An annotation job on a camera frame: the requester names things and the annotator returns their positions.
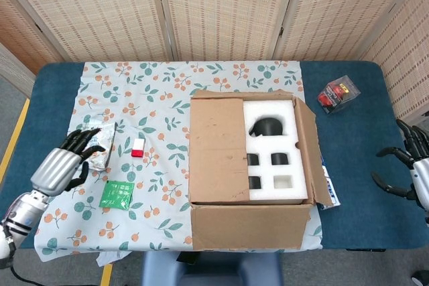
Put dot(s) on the green sachet packet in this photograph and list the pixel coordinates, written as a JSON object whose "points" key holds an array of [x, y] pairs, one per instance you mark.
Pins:
{"points": [[116, 195]]}

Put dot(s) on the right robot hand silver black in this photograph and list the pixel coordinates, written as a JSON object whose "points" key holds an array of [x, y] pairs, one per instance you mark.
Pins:
{"points": [[421, 179]]}

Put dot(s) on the floral print tablecloth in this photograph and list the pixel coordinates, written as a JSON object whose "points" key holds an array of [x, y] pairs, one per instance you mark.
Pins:
{"points": [[151, 98]]}

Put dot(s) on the red taped cardboard box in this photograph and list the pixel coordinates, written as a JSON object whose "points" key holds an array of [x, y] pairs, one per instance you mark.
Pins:
{"points": [[218, 148]]}

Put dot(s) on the small red white box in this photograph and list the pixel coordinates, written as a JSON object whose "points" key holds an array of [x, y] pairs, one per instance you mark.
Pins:
{"points": [[137, 148]]}

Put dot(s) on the woven folding screen panel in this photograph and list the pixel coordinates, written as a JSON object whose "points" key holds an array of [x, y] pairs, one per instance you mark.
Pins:
{"points": [[13, 71], [224, 8], [335, 8], [20, 24], [100, 8], [405, 48]]}

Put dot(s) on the black teapot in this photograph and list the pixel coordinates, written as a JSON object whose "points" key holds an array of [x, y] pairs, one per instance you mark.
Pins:
{"points": [[269, 127]]}

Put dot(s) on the red item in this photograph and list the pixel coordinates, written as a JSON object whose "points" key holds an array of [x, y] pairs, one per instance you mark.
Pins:
{"points": [[336, 95]]}

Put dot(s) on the black cup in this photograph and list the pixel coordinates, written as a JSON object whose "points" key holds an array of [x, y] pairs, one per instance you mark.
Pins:
{"points": [[279, 159], [255, 183], [253, 159]]}

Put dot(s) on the white foam insert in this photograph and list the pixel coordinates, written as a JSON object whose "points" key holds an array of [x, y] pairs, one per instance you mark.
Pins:
{"points": [[266, 145]]}

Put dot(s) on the black and white shoe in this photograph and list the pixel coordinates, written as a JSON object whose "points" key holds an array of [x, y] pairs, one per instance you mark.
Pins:
{"points": [[421, 279]]}

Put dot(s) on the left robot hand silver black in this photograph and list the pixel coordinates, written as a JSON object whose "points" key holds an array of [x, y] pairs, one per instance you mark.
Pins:
{"points": [[55, 172]]}

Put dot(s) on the silver snack bag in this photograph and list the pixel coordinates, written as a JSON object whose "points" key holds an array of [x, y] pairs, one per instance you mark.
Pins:
{"points": [[102, 158]]}

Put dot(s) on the blue white toothpaste box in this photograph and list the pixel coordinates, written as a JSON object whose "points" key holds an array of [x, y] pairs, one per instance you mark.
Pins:
{"points": [[332, 192]]}

